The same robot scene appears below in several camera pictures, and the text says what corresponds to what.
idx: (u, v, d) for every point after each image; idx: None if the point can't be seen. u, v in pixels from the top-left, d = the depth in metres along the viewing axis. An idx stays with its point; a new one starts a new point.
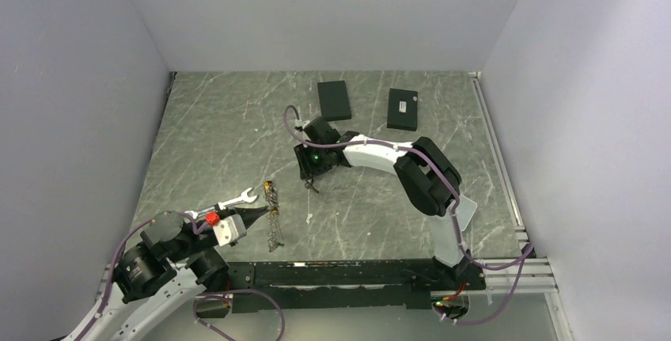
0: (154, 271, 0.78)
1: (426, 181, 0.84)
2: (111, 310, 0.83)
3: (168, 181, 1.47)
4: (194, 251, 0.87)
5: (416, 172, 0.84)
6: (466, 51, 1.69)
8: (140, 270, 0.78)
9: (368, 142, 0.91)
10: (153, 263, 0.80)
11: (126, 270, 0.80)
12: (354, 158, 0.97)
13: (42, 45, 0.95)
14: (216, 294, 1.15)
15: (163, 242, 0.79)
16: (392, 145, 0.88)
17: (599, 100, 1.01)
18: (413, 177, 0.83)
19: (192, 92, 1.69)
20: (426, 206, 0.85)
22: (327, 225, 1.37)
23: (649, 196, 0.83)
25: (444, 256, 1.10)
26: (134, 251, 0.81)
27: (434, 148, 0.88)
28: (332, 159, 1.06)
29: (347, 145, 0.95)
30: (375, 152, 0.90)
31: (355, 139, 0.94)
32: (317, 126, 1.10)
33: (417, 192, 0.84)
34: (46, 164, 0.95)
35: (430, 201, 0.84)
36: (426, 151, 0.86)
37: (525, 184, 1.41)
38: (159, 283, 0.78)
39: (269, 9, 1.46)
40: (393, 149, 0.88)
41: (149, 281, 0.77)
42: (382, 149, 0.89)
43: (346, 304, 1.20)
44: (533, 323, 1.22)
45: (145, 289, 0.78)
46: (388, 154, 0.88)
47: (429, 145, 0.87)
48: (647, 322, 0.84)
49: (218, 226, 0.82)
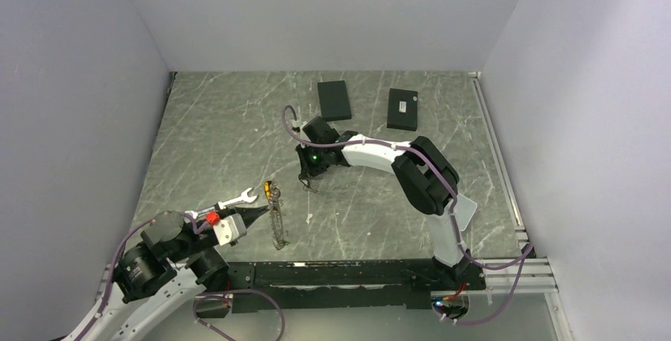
0: (154, 271, 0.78)
1: (422, 179, 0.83)
2: (111, 310, 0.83)
3: (168, 181, 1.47)
4: (194, 251, 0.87)
5: (414, 170, 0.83)
6: (466, 51, 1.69)
8: (140, 270, 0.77)
9: (365, 141, 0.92)
10: (153, 263, 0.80)
11: (126, 270, 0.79)
12: (353, 158, 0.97)
13: (43, 45, 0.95)
14: (216, 294, 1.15)
15: (163, 242, 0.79)
16: (389, 144, 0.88)
17: (599, 100, 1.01)
18: (410, 176, 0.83)
19: (192, 92, 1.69)
20: (424, 205, 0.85)
22: (327, 225, 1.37)
23: (649, 196, 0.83)
25: (443, 255, 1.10)
26: (134, 251, 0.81)
27: (431, 146, 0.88)
28: (331, 159, 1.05)
29: (346, 145, 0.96)
30: (373, 152, 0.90)
31: (354, 139, 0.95)
32: (316, 126, 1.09)
33: (415, 191, 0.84)
34: (46, 164, 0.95)
35: (428, 200, 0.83)
36: (424, 150, 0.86)
37: (525, 185, 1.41)
38: (159, 283, 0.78)
39: (269, 9, 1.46)
40: (392, 149, 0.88)
41: (149, 281, 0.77)
42: (380, 148, 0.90)
43: (346, 304, 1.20)
44: (533, 323, 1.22)
45: (145, 289, 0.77)
46: (385, 153, 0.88)
47: (426, 144, 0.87)
48: (648, 323, 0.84)
49: (218, 225, 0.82)
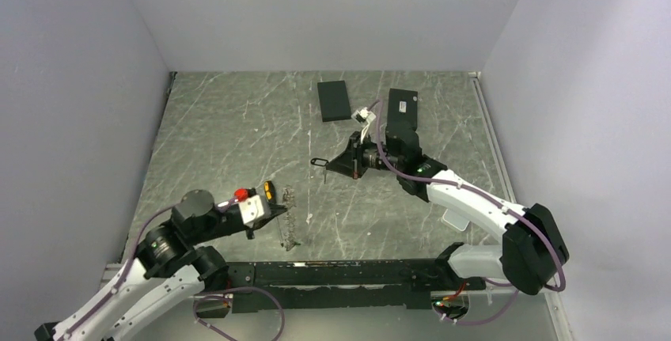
0: (177, 251, 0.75)
1: (535, 259, 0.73)
2: (128, 287, 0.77)
3: (169, 181, 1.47)
4: (218, 232, 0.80)
5: (529, 247, 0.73)
6: (467, 51, 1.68)
8: (164, 249, 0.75)
9: (462, 185, 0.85)
10: (176, 244, 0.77)
11: (150, 248, 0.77)
12: (437, 198, 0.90)
13: (43, 44, 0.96)
14: (216, 294, 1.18)
15: (191, 221, 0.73)
16: (500, 204, 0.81)
17: (599, 100, 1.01)
18: (525, 255, 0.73)
19: (192, 92, 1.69)
20: (525, 282, 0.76)
22: (327, 225, 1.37)
23: (648, 194, 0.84)
25: (457, 266, 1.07)
26: (157, 229, 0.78)
27: (549, 218, 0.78)
28: (408, 188, 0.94)
29: (437, 183, 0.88)
30: (477, 206, 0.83)
31: (447, 178, 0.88)
32: (409, 140, 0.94)
33: (520, 266, 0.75)
34: (46, 162, 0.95)
35: (534, 282, 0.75)
36: (542, 223, 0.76)
37: (525, 186, 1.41)
38: (181, 262, 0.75)
39: (268, 8, 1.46)
40: (499, 209, 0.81)
41: (172, 259, 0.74)
42: (486, 204, 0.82)
43: (346, 304, 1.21)
44: (533, 323, 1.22)
45: (168, 267, 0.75)
46: (490, 212, 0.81)
47: (546, 214, 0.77)
48: (648, 323, 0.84)
49: (245, 202, 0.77)
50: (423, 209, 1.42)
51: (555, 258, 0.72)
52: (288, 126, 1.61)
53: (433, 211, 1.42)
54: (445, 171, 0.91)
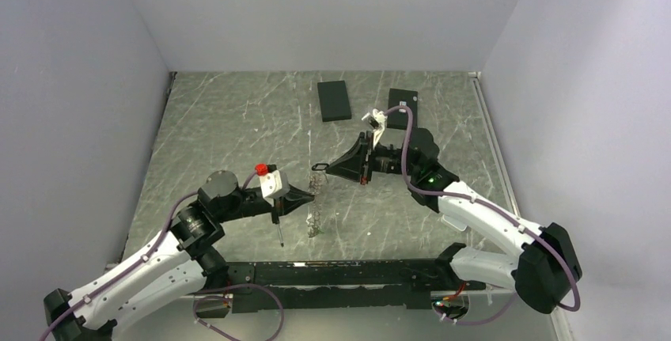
0: (207, 229, 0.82)
1: (551, 280, 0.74)
2: (161, 256, 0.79)
3: (168, 181, 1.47)
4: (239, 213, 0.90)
5: (545, 268, 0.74)
6: (467, 51, 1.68)
8: (195, 228, 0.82)
9: (475, 200, 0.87)
10: (206, 222, 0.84)
11: (182, 225, 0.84)
12: (445, 209, 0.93)
13: (42, 43, 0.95)
14: (217, 294, 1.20)
15: (218, 201, 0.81)
16: (517, 224, 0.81)
17: (599, 100, 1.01)
18: (540, 278, 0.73)
19: (192, 92, 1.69)
20: (539, 301, 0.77)
22: (327, 225, 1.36)
23: (648, 195, 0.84)
25: (460, 269, 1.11)
26: (186, 209, 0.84)
27: (565, 239, 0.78)
28: (420, 198, 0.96)
29: (448, 195, 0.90)
30: (490, 222, 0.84)
31: (460, 191, 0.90)
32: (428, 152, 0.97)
33: (534, 284, 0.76)
34: (45, 162, 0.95)
35: (547, 301, 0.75)
36: (558, 243, 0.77)
37: (525, 186, 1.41)
38: (210, 240, 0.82)
39: (268, 8, 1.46)
40: (516, 229, 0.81)
41: (202, 237, 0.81)
42: (501, 222, 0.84)
43: (346, 304, 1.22)
44: (532, 323, 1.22)
45: (199, 244, 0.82)
46: (505, 230, 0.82)
47: (561, 234, 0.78)
48: (648, 322, 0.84)
49: (265, 176, 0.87)
50: (423, 209, 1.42)
51: (571, 279, 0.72)
52: (288, 126, 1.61)
53: (433, 211, 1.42)
54: (457, 183, 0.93)
